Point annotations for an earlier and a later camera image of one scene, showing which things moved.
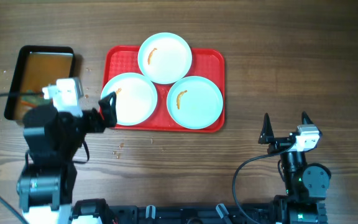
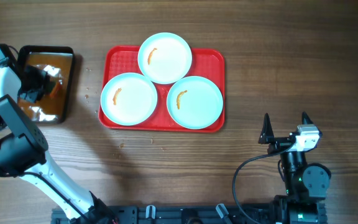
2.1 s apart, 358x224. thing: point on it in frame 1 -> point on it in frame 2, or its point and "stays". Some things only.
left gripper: [97, 126] -> [40, 78]
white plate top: [165, 58] stays
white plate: [136, 98] stays
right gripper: [279, 144] stays
